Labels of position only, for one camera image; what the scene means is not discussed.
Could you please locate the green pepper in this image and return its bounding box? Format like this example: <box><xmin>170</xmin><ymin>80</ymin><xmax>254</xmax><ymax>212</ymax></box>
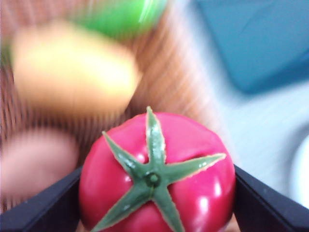
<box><xmin>70</xmin><ymin>0</ymin><xmax>168</xmax><ymax>41</ymax></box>

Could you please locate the orange-yellow round fruit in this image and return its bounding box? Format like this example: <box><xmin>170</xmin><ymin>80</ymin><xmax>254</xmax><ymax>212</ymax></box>
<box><xmin>11</xmin><ymin>23</ymin><xmax>142</xmax><ymax>116</ymax></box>

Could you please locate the grey round plate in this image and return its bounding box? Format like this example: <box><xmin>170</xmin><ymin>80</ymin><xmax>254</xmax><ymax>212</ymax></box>
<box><xmin>288</xmin><ymin>134</ymin><xmax>309</xmax><ymax>210</ymax></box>

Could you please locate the black rectangular tray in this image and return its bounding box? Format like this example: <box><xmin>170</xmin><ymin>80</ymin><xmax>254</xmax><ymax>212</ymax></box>
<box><xmin>195</xmin><ymin>0</ymin><xmax>309</xmax><ymax>94</ymax></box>

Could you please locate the pale pink round fruit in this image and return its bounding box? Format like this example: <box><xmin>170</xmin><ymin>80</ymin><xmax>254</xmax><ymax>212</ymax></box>
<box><xmin>0</xmin><ymin>134</ymin><xmax>81</xmax><ymax>203</ymax></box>

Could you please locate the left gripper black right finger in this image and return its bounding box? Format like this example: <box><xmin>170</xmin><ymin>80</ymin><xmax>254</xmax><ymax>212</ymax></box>
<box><xmin>235</xmin><ymin>165</ymin><xmax>309</xmax><ymax>232</ymax></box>

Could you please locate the brown wicker basket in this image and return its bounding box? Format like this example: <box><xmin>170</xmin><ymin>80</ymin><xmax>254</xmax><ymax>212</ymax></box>
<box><xmin>0</xmin><ymin>0</ymin><xmax>234</xmax><ymax>232</ymax></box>

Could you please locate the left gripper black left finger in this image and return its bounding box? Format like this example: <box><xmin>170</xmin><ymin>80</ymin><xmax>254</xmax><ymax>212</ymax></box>
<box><xmin>0</xmin><ymin>165</ymin><xmax>83</xmax><ymax>232</ymax></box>

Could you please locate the red tomato with green stem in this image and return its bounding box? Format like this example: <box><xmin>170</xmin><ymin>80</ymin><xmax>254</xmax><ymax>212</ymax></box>
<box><xmin>78</xmin><ymin>105</ymin><xmax>237</xmax><ymax>232</ymax></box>

